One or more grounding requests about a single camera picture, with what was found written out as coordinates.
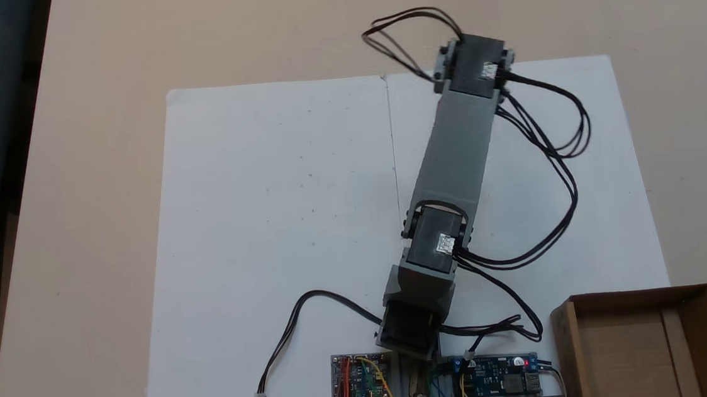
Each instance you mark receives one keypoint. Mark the blue power converter board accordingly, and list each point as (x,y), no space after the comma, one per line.
(500,379)

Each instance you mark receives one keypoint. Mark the brown cardboard box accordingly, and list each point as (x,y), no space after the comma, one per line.
(631,353)

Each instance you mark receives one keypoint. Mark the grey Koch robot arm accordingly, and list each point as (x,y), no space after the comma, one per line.
(456,146)

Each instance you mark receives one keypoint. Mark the white paper sheet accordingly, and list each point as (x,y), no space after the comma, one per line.
(564,308)
(237,245)

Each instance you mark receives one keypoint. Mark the grey motor controller board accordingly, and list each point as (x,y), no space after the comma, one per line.
(358,381)

